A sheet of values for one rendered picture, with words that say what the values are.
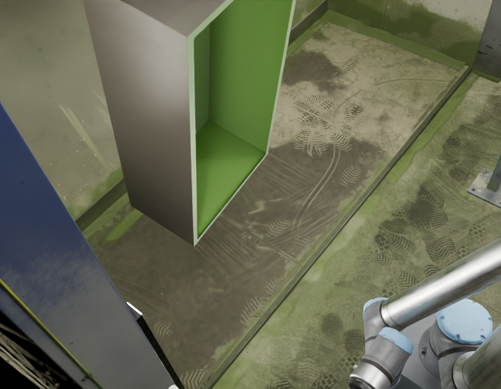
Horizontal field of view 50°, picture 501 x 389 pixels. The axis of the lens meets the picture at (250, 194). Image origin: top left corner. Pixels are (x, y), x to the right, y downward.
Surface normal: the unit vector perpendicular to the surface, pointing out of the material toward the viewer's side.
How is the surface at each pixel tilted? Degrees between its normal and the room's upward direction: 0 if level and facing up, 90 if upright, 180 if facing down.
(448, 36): 90
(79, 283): 90
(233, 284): 0
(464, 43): 90
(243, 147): 12
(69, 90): 57
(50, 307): 90
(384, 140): 0
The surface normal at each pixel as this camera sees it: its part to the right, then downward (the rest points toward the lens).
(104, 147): 0.60, 0.06
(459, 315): -0.08, -0.67
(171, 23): 0.07, -0.51
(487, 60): -0.63, 0.65
